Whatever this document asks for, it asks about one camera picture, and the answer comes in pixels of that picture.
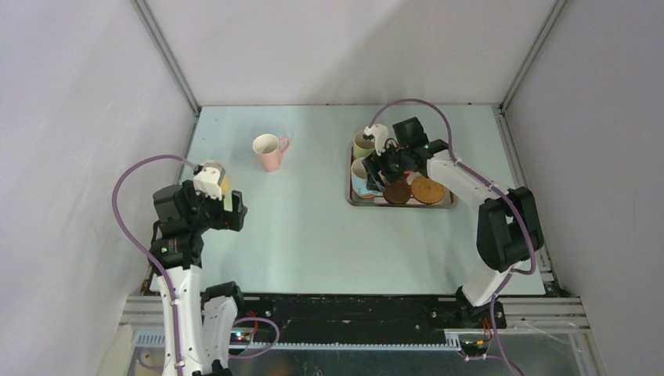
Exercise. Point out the woven coaster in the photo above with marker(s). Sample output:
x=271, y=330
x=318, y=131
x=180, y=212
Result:
x=427, y=191

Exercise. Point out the dark wood coaster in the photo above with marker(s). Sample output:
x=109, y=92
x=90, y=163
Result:
x=397, y=193

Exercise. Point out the pink cup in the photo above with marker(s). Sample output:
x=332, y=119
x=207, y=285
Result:
x=270, y=150

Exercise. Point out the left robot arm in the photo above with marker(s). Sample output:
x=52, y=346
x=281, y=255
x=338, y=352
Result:
x=197, y=320

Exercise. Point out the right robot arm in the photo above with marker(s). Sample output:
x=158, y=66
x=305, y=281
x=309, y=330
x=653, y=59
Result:
x=509, y=232

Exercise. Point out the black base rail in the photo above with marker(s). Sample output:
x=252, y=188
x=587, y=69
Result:
x=367, y=319

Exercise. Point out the green cup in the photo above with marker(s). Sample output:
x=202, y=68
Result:
x=363, y=145

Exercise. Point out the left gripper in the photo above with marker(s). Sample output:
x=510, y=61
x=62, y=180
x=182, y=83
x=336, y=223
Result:
x=226, y=219

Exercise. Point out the blue mug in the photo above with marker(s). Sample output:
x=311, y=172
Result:
x=359, y=180

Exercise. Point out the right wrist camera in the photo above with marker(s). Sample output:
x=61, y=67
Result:
x=379, y=135

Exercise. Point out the yellow mug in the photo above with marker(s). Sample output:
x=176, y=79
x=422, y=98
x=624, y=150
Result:
x=224, y=177

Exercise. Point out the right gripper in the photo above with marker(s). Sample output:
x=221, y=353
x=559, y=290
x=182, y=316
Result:
x=377, y=169

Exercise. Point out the metal tray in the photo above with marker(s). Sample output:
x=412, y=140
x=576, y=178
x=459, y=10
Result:
x=448, y=200

